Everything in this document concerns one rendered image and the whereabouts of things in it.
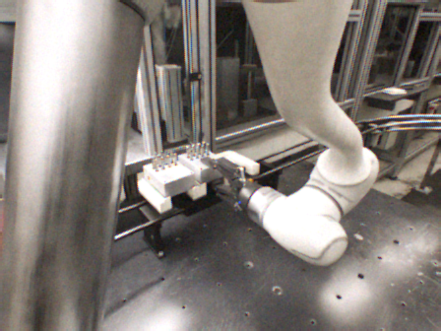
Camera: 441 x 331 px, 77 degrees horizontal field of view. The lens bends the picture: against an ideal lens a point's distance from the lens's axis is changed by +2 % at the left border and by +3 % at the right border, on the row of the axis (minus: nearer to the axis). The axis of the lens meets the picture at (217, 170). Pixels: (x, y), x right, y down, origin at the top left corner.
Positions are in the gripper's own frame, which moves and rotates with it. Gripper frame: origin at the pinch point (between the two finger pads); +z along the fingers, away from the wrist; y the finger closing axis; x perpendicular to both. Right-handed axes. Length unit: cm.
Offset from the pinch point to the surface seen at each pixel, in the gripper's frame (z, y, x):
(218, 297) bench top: -21.7, -22.5, 13.7
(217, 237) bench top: -4.1, -22.5, 0.9
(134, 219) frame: 34.8, -32.6, 14.7
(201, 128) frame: 18.9, 5.8, -9.7
